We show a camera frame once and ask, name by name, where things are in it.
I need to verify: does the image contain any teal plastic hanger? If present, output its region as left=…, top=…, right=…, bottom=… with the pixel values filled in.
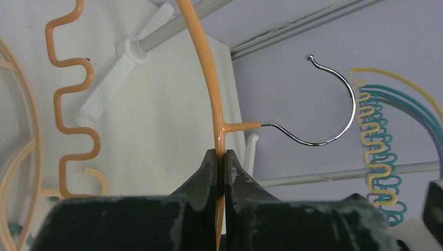
left=8, top=196, right=60, bottom=246

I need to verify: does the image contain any purple wavy hanger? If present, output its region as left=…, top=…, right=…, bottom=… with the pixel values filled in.
left=365, top=114, right=443, bottom=202

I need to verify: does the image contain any orange wavy hanger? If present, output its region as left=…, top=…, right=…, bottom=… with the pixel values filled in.
left=45, top=0, right=357, bottom=251

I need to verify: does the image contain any white garment rack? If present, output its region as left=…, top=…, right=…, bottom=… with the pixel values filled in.
left=73, top=1, right=442, bottom=193

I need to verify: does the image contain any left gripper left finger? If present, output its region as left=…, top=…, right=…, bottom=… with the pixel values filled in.
left=31, top=149, right=217, bottom=250

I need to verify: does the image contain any peach plastic hanger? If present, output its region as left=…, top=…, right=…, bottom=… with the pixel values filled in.
left=0, top=36, right=110, bottom=251

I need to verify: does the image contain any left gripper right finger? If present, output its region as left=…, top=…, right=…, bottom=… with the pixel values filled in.
left=224, top=150, right=399, bottom=250

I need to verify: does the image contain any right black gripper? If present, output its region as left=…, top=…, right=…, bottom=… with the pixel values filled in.
left=422, top=180, right=442, bottom=236

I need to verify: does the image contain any yellow wavy hanger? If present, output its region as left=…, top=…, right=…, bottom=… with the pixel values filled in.
left=349, top=67, right=443, bottom=209

